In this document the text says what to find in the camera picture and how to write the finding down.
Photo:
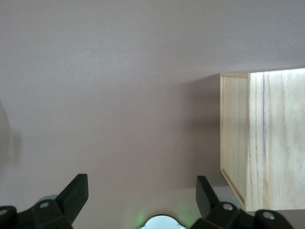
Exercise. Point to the light wooden drawer cabinet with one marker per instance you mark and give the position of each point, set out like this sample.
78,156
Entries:
274,143

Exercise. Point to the brown table cover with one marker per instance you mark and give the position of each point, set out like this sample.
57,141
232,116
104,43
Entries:
119,95

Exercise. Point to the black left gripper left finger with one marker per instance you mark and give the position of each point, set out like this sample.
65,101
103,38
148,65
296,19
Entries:
69,202

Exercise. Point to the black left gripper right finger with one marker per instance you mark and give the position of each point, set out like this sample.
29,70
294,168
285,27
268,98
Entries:
207,202

